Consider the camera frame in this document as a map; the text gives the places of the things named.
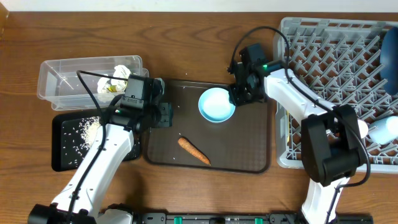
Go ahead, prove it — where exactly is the white crumpled paper in bin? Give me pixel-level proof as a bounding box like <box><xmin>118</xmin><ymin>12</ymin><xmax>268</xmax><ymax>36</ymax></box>
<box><xmin>97</xmin><ymin>75</ymin><xmax>114</xmax><ymax>103</ymax></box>

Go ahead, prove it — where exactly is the yellow green snack wrapper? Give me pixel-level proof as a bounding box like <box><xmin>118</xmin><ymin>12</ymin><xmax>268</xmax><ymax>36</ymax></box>
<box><xmin>107</xmin><ymin>85</ymin><xmax>126</xmax><ymax>93</ymax></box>

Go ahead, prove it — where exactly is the white tissue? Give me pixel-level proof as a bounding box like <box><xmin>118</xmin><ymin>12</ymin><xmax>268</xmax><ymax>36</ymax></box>
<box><xmin>111</xmin><ymin>65</ymin><xmax>131</xmax><ymax>86</ymax></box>

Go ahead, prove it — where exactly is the pink and white cup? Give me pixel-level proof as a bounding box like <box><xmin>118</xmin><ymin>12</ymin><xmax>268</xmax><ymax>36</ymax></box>
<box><xmin>358</xmin><ymin>119</ymin><xmax>369</xmax><ymax>139</ymax></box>

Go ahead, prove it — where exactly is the black bin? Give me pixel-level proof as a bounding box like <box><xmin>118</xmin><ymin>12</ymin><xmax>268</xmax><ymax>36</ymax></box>
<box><xmin>51</xmin><ymin>108</ymin><xmax>142</xmax><ymax>172</ymax></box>

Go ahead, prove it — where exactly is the orange carrot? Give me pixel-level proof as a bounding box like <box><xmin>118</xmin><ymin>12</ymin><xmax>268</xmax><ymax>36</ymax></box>
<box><xmin>178</xmin><ymin>137</ymin><xmax>211</xmax><ymax>166</ymax></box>

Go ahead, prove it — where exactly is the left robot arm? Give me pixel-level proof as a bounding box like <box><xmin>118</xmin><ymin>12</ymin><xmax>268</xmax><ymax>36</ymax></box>
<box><xmin>28</xmin><ymin>75</ymin><xmax>173</xmax><ymax>224</ymax></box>

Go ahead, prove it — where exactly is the brown serving tray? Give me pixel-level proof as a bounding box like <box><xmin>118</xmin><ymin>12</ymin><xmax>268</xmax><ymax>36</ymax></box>
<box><xmin>142</xmin><ymin>80</ymin><xmax>273</xmax><ymax>174</ymax></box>

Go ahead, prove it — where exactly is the light blue cup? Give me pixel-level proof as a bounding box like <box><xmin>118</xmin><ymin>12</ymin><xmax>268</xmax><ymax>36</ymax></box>
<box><xmin>369</xmin><ymin>116</ymin><xmax>397</xmax><ymax>144</ymax></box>

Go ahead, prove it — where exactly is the yellow plastic spoon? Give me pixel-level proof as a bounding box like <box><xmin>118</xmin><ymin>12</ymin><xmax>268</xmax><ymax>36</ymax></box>
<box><xmin>285</xmin><ymin>111</ymin><xmax>290</xmax><ymax>146</ymax></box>

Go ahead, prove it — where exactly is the light blue rice bowl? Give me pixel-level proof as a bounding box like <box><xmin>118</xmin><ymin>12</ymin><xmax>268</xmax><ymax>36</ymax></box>
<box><xmin>198</xmin><ymin>87</ymin><xmax>236</xmax><ymax>123</ymax></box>

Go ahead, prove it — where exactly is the clear plastic bin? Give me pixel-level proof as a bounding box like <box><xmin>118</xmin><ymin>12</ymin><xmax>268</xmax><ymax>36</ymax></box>
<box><xmin>37</xmin><ymin>55</ymin><xmax>149</xmax><ymax>111</ymax></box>

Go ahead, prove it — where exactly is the dark blue plate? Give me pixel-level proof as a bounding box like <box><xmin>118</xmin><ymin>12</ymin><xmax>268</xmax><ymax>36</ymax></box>
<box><xmin>380</xmin><ymin>27</ymin><xmax>397</xmax><ymax>95</ymax></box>

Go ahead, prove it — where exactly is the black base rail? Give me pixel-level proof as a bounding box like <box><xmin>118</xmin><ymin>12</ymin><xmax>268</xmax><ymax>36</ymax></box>
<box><xmin>133</xmin><ymin>211</ymin><xmax>374</xmax><ymax>224</ymax></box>

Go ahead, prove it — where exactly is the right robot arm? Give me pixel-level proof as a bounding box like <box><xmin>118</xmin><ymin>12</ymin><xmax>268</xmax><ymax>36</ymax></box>
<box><xmin>227</xmin><ymin>44</ymin><xmax>373</xmax><ymax>223</ymax></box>

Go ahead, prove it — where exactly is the white rice pile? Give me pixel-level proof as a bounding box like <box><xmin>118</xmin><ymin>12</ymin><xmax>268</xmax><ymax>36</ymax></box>
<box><xmin>62</xmin><ymin>116</ymin><xmax>103</xmax><ymax>166</ymax></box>

